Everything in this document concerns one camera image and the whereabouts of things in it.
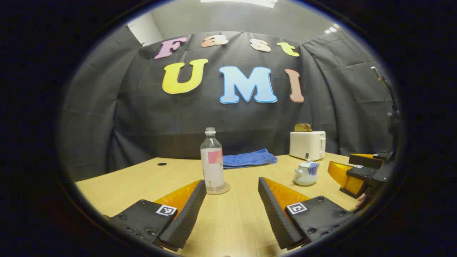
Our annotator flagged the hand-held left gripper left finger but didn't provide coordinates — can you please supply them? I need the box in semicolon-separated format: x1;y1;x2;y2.
104;180;207;252

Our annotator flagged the clear plastic water bottle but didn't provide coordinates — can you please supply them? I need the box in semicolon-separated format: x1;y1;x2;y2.
200;127;225;191

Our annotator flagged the white blue-patterned teacup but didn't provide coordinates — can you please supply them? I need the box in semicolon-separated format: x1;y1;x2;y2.
293;161;319;186

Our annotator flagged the round brown coaster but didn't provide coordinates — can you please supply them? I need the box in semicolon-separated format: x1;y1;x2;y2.
206;182;231;195

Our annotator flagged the large ceiling light panel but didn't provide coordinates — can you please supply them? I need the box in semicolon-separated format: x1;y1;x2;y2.
200;0;279;9

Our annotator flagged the white toaster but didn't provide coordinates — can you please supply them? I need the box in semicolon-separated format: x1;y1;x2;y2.
289;131;326;161

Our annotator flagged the folded blue towel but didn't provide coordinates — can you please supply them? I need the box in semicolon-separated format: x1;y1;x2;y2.
222;148;278;169

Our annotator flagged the thin dark rod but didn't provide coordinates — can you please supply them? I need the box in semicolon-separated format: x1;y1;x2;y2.
371;66;397;115

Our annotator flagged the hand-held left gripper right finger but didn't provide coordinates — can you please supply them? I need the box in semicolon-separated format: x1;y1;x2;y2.
258;177;357;250

